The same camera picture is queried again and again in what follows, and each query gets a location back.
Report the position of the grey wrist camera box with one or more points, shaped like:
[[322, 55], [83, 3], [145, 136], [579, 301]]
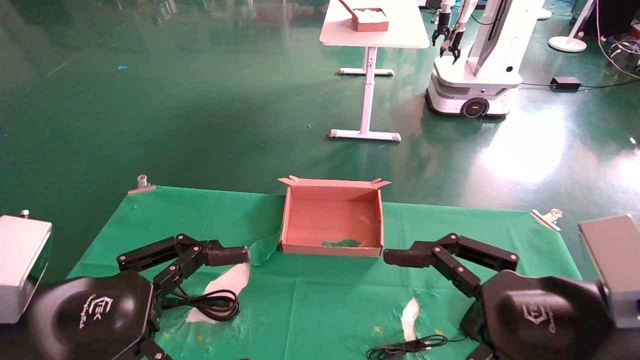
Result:
[[22, 265], [615, 260]]

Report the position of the black power adapter brick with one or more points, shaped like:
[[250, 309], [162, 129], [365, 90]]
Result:
[[565, 83]]

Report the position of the white pedestal table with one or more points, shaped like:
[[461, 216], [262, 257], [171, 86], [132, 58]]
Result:
[[405, 30]]

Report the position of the background robot arm with gripper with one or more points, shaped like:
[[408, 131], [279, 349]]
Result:
[[455, 40], [441, 30]]

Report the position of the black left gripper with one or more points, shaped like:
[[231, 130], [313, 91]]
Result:
[[90, 310]]

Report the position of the open brown cardboard box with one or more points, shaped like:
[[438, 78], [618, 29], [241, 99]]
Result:
[[330, 220]]

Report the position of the white round stand base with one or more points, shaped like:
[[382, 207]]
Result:
[[567, 44]]

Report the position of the silver cloth clip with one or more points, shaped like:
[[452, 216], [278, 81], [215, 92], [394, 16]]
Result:
[[141, 185], [546, 218]]

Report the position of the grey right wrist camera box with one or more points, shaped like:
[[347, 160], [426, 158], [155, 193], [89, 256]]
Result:
[[615, 260]]

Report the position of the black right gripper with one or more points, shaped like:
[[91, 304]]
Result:
[[540, 315]]

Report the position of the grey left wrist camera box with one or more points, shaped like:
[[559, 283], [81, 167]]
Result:
[[22, 265]]

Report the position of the white wheeled background robot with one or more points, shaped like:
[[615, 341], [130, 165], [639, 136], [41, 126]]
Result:
[[480, 95]]

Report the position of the small cardboard box white contents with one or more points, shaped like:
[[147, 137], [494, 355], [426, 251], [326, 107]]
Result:
[[370, 24]]

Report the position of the green tablecloth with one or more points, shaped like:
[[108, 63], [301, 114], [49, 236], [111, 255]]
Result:
[[325, 300]]

